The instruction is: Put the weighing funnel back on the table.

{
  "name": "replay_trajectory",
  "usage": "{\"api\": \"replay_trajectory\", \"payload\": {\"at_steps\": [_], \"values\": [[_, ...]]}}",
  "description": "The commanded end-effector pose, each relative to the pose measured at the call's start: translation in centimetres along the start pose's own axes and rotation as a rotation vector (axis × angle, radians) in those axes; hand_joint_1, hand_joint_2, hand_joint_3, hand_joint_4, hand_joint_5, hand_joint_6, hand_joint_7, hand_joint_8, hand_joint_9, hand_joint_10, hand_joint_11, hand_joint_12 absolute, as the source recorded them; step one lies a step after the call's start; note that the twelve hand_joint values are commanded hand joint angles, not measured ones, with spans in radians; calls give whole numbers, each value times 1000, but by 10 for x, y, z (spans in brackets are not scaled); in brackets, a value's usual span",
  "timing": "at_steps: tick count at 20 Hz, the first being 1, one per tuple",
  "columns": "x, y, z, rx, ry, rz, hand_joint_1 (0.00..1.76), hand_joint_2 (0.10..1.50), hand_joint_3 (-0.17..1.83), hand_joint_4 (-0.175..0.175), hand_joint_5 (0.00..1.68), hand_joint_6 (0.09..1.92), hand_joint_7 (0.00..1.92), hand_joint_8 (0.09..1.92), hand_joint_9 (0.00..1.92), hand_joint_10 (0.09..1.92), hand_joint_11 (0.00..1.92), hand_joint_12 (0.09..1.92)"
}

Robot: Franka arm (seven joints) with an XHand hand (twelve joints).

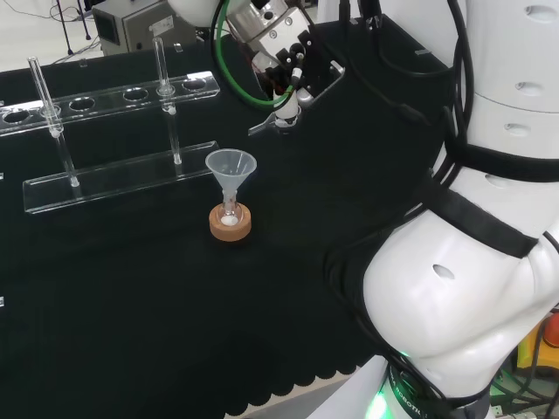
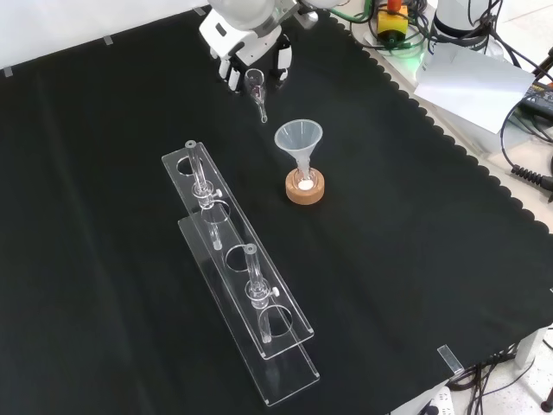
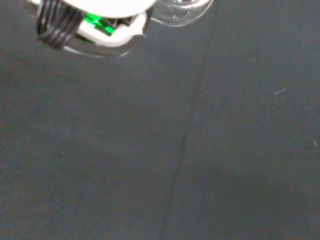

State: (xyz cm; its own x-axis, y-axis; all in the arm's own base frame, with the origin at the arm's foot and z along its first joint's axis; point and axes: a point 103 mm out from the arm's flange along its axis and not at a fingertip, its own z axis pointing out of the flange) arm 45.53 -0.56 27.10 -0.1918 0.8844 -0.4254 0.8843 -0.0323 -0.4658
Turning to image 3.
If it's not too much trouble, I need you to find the black bench cloth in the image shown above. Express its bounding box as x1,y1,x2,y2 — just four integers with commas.
0,0,320,240

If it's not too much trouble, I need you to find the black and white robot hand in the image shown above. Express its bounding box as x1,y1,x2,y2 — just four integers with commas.
24,0,157,50

